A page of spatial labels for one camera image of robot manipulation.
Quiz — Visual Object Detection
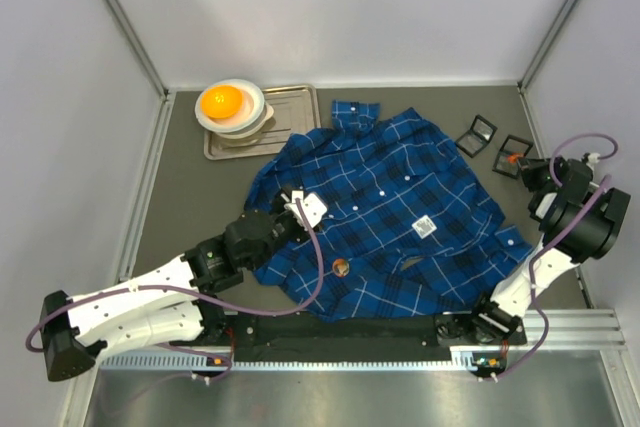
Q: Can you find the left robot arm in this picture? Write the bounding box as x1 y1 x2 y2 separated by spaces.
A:
26 189 327 382

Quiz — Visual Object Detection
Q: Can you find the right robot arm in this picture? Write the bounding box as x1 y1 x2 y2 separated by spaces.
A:
469 155 631 343

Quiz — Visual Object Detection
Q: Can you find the black jewelry box right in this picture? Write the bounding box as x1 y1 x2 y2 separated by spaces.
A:
492 135 534 179

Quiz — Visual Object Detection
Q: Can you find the black jewelry box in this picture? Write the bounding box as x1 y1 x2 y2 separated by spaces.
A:
492 135 534 179
455 115 498 158

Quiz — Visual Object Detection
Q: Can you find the round brown badge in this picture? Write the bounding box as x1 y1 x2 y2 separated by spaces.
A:
332 258 350 278

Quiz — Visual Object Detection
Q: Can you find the black jewelry box left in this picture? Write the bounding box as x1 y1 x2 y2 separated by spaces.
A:
455 115 498 158

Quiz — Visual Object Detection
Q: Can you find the blue plaid shirt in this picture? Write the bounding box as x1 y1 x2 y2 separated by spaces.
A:
246 101 531 322

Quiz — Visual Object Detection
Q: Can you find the silver metal tray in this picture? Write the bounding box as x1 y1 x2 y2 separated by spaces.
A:
204 84 320 161

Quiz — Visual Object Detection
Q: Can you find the white shirt label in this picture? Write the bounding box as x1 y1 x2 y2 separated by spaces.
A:
411 215 437 239

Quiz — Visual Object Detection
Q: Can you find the white bowl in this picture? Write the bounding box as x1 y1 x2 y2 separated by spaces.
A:
194 79 272 136

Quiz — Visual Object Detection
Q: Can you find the orange ball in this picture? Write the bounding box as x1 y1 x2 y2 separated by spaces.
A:
200 85 244 120

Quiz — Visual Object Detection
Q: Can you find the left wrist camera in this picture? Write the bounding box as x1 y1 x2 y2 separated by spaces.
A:
285 189 328 229

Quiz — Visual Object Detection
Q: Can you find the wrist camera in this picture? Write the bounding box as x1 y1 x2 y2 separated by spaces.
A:
582 152 601 171
285 189 328 229

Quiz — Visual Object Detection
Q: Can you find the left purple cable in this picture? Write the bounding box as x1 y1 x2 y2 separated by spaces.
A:
24 196 326 383

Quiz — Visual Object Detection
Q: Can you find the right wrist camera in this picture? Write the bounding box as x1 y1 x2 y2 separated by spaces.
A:
582 152 601 171

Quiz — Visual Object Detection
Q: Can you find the white cable duct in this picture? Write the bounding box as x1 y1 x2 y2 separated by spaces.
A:
99 346 506 373

